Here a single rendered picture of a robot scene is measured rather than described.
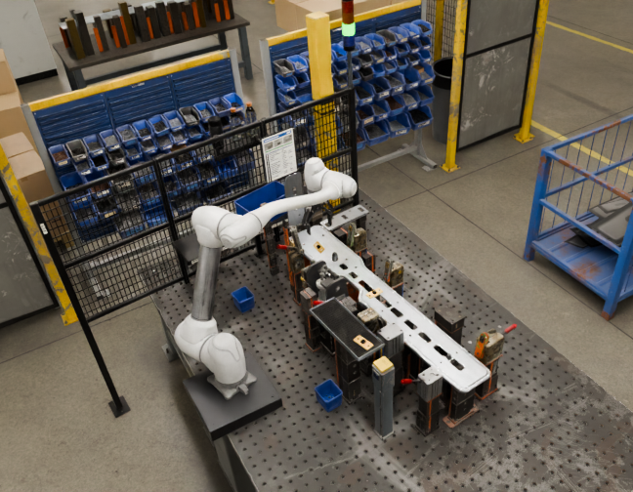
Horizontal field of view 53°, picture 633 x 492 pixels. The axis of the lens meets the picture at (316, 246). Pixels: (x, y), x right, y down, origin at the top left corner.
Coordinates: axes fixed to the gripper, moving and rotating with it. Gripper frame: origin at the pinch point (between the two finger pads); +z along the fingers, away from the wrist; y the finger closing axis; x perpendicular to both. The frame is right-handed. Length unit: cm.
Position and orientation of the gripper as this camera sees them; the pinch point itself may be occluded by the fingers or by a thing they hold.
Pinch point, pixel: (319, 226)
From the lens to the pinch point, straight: 337.3
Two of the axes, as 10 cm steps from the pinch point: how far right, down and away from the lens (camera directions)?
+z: 0.7, 7.8, 6.2
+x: -5.6, -4.8, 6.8
